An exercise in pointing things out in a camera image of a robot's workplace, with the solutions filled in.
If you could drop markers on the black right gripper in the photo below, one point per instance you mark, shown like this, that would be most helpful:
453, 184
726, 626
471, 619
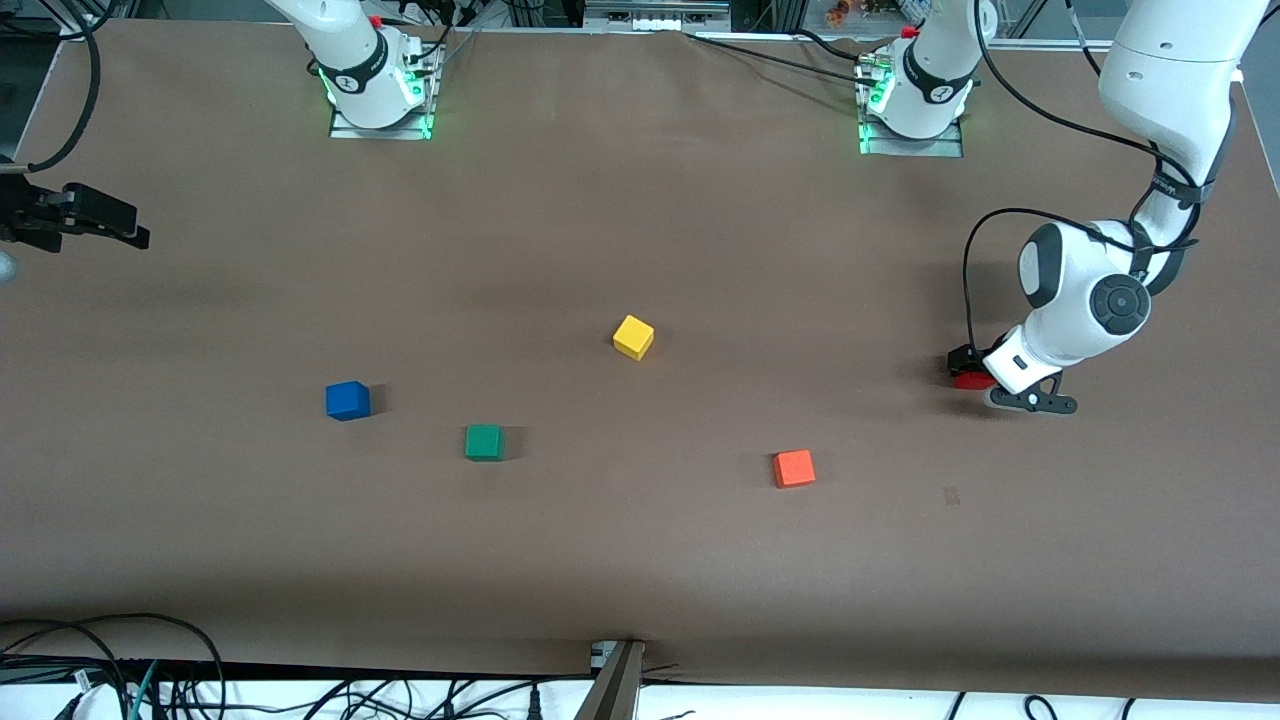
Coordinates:
28, 216

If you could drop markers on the red wooden block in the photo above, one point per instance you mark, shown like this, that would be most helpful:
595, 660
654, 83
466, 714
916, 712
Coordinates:
970, 381

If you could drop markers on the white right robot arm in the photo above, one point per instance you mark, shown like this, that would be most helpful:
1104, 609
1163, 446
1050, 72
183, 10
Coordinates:
355, 60

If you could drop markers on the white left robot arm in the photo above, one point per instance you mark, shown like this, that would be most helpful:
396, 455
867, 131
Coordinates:
1080, 290

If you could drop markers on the orange wooden block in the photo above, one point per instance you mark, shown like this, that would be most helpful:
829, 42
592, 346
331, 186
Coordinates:
794, 469

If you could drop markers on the blue wooden block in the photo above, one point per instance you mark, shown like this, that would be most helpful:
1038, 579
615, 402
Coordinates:
347, 401

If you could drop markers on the yellow wooden block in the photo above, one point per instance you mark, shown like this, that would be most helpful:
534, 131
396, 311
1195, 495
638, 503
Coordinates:
633, 337

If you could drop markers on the green wooden block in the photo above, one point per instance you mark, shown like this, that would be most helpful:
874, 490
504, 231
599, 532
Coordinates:
484, 443

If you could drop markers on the brown paper table cover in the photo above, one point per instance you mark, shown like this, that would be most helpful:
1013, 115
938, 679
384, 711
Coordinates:
640, 560

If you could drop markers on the white power strip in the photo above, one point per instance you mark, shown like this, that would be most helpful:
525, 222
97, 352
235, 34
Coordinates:
655, 15

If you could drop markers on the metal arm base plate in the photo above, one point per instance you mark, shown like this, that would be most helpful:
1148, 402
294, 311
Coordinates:
385, 132
910, 146

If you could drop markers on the aluminium frame rail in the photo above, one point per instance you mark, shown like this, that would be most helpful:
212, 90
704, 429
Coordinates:
1050, 44

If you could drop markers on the aluminium profile post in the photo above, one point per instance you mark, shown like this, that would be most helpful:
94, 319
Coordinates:
610, 695

